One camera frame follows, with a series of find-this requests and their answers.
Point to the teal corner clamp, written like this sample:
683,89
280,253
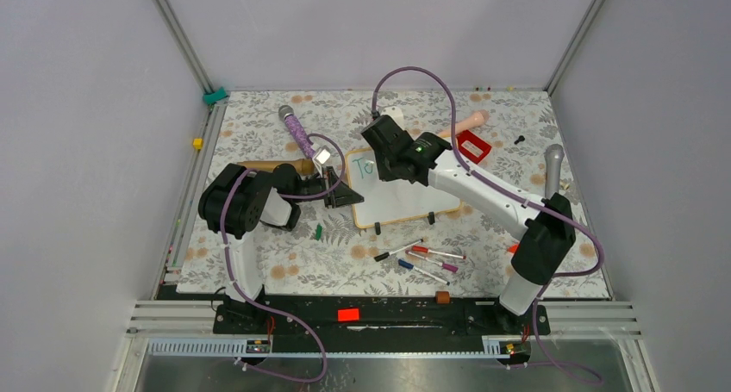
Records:
215,96

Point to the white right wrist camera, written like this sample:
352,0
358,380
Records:
395,113

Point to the magenta whiteboard marker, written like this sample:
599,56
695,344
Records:
441,264

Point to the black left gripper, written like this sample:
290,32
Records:
341,196

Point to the orange cylinder block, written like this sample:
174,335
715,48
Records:
442,297

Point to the silver toy microphone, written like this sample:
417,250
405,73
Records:
554,156

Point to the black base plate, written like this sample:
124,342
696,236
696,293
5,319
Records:
314,317

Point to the purple glitter toy microphone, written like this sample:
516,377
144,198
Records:
287,116

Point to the red square frame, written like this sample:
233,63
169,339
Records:
472,147

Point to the red tape patch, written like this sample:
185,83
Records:
348,314

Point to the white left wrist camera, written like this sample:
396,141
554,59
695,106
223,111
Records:
321,156

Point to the blue whiteboard marker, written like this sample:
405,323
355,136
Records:
407,265

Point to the red whiteboard marker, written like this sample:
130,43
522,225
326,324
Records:
425,250

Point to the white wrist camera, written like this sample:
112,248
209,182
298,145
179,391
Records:
395,113
321,156

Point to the floral tablecloth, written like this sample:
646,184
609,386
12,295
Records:
341,263

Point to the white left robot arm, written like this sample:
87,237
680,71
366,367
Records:
242,197

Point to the yellow framed whiteboard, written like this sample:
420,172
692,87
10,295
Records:
394,201

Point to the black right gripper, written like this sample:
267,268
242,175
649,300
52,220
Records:
385,174

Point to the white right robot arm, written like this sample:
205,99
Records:
542,226

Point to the pink toy microphone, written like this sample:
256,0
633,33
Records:
477,119

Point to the yellow small cube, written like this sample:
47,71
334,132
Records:
197,143

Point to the gold toy microphone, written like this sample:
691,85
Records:
303,167

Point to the cable duct rail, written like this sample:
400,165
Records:
353,344

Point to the black whiteboard marker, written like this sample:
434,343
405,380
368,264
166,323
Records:
389,253

